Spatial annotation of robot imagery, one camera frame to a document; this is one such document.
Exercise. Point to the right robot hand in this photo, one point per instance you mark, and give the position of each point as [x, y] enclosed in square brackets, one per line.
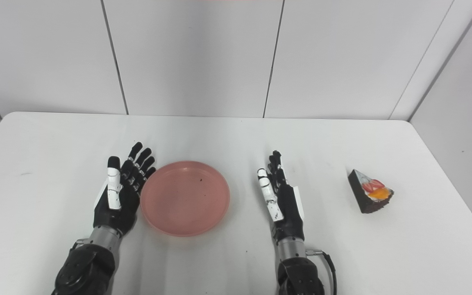
[287, 215]

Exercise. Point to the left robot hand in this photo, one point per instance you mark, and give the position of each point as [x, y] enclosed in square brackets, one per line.
[119, 200]

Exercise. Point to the pink plate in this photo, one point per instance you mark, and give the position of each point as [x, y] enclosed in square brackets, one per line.
[184, 198]

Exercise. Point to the chocolate cake slice with fruit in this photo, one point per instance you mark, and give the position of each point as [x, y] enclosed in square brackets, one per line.
[369, 194]

